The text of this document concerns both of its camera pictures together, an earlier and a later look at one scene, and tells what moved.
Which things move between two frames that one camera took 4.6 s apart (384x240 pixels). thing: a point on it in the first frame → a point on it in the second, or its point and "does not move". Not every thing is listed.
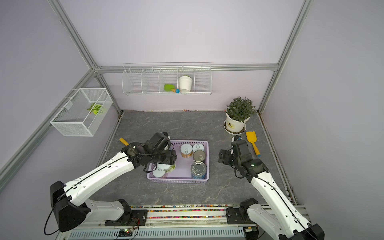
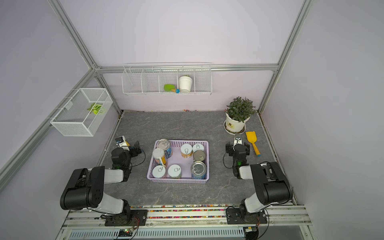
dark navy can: x=199 y=155 does not move
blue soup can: x=198 y=170 does not move
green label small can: x=167 y=167 → x=174 y=171
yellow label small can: x=198 y=147 does not move
